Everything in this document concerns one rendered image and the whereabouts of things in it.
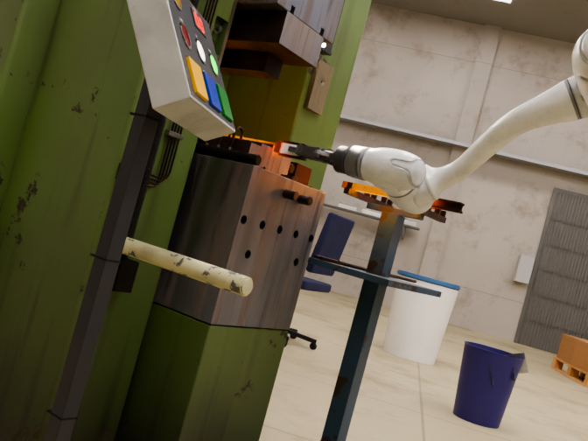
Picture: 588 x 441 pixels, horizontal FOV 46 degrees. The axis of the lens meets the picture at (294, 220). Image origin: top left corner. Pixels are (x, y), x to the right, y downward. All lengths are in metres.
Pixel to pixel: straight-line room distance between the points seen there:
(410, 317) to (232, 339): 4.17
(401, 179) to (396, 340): 4.40
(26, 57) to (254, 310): 0.97
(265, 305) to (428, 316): 4.08
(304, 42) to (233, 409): 1.09
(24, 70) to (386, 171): 1.07
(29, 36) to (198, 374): 1.06
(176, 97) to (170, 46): 0.10
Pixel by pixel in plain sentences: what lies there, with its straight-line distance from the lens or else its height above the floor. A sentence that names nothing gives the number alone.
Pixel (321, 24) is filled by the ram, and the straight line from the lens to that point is 2.15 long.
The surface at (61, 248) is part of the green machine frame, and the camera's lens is 1.90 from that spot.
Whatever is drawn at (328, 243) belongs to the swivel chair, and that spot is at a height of 0.78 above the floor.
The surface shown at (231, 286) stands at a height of 0.61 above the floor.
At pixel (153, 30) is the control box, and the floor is 1.07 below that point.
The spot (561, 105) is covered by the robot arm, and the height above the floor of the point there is 1.21.
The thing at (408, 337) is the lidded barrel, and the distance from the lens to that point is 6.05.
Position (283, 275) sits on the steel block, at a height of 0.64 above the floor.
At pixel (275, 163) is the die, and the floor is 0.95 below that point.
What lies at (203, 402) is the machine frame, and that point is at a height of 0.25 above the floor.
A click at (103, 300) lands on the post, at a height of 0.51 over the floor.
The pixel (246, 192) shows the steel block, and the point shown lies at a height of 0.84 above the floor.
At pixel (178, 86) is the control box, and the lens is 1.34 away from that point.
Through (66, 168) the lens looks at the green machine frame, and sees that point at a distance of 1.95.
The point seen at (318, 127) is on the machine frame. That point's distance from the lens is 2.42.
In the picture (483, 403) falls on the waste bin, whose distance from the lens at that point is 4.17.
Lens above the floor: 0.75
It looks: 1 degrees up
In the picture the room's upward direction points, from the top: 15 degrees clockwise
